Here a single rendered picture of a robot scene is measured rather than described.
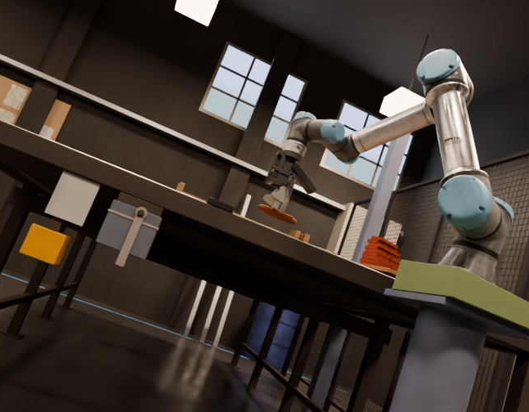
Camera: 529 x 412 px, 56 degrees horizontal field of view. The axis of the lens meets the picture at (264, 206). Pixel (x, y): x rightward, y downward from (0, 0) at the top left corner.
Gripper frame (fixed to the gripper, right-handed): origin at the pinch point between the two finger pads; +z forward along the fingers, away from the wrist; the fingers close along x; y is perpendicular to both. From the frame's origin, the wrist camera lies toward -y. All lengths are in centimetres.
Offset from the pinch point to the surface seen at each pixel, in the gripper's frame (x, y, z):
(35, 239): 21, 62, 34
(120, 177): 20, 49, 11
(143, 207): 20.6, 40.7, 16.3
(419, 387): 48, -35, 35
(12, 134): 19, 78, 11
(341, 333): -168, -116, 30
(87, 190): 19, 56, 17
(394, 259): -74, -86, -15
